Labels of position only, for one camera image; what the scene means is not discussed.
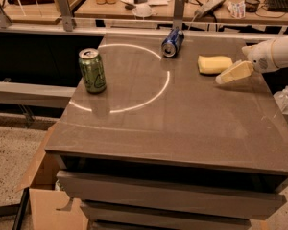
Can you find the grey power strip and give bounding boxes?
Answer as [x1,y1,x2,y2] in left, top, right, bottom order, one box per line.
[194,0,226,19]

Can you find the blue pepsi can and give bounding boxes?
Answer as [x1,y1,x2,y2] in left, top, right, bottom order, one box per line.
[161,28,184,58]

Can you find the white printed packet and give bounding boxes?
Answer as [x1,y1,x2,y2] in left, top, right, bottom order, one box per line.
[227,1,246,19]

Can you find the clear plastic bottle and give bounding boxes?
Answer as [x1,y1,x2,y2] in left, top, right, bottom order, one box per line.
[274,85,288,111]

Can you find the small black bowl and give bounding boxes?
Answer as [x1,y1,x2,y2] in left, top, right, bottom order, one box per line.
[245,0,260,12]

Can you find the grey drawer cabinet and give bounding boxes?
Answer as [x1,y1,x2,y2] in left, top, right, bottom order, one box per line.
[46,34,288,230]

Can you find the green soda can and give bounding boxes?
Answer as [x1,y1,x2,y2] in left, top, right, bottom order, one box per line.
[79,48,107,94]

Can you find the metal bracket middle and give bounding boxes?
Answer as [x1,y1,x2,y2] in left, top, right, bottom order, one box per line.
[57,0,75,32]

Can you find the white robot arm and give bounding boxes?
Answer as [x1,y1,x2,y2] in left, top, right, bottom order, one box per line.
[215,36,288,84]

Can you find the white face mask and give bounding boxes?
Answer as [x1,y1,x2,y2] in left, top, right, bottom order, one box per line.
[132,4,153,18]

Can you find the yellow sponge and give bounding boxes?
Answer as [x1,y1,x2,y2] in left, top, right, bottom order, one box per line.
[198,56,233,75]

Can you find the metal bracket right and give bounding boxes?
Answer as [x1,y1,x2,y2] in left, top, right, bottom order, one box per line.
[173,0,185,29]

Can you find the cardboard box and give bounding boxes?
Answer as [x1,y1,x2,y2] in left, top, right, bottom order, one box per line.
[16,125,88,230]

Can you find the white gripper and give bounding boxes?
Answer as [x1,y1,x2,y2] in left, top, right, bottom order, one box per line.
[215,40,278,84]

